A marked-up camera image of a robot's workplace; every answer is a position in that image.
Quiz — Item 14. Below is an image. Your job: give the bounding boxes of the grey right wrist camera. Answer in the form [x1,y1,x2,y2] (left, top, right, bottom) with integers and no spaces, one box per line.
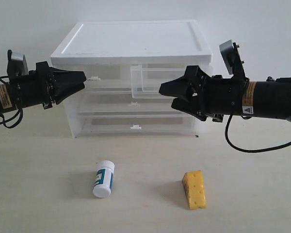
[219,40,246,80]

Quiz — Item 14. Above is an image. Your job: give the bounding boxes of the yellow cheese wedge toy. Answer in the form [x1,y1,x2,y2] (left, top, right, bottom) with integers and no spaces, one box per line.
[182,170,207,210]

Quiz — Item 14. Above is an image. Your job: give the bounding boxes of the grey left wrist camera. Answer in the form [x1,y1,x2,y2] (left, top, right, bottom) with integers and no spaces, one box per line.
[7,50,29,77]

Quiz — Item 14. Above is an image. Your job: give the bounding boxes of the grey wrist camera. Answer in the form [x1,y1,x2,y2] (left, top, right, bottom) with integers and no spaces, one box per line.
[7,50,29,77]
[219,40,246,80]

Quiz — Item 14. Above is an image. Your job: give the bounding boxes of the white plastic drawer cabinet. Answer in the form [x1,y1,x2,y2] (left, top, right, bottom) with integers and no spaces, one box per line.
[50,20,212,138]

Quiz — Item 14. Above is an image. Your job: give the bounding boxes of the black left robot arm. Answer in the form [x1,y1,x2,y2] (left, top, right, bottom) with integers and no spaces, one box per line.
[0,61,86,114]

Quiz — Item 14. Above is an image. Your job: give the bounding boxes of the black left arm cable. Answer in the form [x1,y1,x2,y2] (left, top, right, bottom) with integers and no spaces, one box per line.
[0,75,24,129]

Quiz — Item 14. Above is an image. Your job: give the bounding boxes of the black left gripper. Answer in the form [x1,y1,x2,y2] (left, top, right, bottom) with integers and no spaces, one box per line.
[8,62,86,109]

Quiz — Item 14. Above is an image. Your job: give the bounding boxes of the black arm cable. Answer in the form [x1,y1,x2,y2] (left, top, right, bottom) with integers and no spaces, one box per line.
[0,75,24,129]
[224,114,291,153]

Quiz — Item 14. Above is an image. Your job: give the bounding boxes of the clear plastic bin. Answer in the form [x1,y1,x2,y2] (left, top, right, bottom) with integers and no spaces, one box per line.
[64,93,202,115]
[80,114,199,134]

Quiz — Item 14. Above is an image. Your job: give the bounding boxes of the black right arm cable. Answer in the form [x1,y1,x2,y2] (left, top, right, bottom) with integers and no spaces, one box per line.
[224,114,291,153]

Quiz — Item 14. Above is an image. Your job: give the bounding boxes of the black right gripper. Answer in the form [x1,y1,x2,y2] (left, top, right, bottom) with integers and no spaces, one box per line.
[159,66,249,122]

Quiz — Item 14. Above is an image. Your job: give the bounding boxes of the white pill bottle blue label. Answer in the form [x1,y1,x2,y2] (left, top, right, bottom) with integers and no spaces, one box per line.
[93,160,115,198]

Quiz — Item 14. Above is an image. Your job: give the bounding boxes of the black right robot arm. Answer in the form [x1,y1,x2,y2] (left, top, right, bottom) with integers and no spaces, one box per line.
[159,66,291,123]

